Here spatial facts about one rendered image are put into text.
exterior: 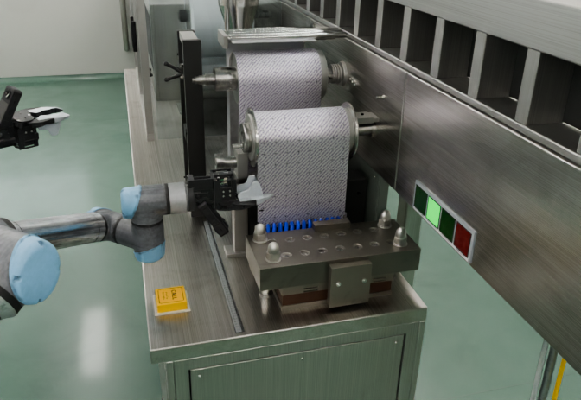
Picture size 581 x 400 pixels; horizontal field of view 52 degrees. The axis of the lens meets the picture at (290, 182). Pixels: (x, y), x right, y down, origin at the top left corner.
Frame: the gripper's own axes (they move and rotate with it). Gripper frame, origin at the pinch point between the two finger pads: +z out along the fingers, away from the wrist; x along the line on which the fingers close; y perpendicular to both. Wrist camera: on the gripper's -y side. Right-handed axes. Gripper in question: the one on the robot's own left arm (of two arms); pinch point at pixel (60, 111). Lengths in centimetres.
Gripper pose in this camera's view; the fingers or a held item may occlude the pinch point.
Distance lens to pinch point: 181.6
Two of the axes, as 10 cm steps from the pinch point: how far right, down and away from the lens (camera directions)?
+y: -1.2, 8.6, 5.0
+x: 6.9, 4.3, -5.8
